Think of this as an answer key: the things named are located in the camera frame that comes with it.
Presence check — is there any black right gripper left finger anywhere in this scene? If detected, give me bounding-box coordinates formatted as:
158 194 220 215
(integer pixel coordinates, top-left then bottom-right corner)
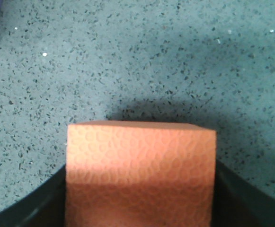
0 166 66 227

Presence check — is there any orange foam block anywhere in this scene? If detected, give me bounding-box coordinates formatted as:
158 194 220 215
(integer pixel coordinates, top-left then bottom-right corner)
65 121 217 227

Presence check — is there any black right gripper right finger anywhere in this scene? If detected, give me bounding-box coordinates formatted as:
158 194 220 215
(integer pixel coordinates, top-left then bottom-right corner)
211 160 275 227

